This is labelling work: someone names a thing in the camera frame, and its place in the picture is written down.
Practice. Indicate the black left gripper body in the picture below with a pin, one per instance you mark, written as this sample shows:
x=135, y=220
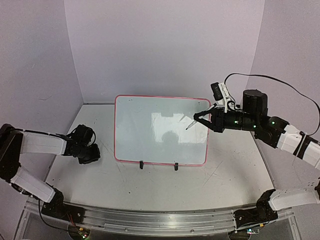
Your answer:
x=87, y=155

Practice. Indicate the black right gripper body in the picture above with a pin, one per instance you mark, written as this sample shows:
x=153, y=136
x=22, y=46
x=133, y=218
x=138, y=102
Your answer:
x=219, y=124

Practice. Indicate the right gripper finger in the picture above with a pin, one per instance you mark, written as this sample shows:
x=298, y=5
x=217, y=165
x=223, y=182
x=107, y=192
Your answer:
x=200, y=115
x=206, y=123

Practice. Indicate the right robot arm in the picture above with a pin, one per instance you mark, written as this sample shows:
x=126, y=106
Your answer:
x=276, y=133

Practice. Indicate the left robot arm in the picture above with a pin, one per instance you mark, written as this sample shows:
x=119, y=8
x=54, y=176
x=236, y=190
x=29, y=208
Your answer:
x=80, y=144

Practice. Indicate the pink framed whiteboard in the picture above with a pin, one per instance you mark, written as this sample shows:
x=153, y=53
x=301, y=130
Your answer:
x=158, y=130

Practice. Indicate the left black whiteboard stand clip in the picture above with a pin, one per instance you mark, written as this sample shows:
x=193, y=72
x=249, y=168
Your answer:
x=141, y=165

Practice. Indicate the black whiteboard stand clip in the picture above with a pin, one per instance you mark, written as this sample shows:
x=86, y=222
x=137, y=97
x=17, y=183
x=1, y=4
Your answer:
x=176, y=166
x=141, y=165

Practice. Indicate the right black whiteboard stand clip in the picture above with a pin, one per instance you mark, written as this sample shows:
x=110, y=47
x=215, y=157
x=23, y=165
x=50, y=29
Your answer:
x=176, y=166

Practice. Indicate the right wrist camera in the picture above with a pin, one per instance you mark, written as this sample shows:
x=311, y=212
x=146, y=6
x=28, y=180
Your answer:
x=222, y=97

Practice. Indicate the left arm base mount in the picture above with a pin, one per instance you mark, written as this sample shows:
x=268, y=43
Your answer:
x=56, y=208

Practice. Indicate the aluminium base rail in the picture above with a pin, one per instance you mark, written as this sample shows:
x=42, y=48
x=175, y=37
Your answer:
x=150, y=223

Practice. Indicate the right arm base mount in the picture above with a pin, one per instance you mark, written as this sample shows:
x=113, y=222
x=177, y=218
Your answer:
x=261, y=213

